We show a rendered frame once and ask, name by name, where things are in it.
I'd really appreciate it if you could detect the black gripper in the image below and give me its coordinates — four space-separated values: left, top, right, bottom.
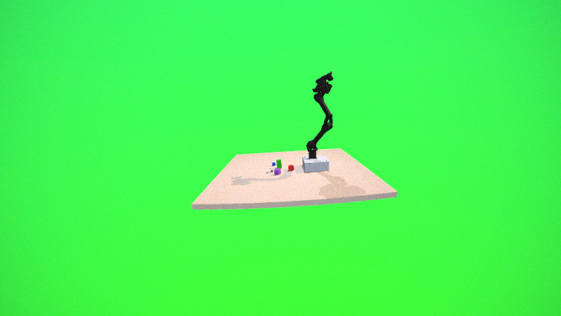
315 72 334 85

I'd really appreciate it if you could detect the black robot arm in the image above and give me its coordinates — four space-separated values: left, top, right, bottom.
306 81 333 159

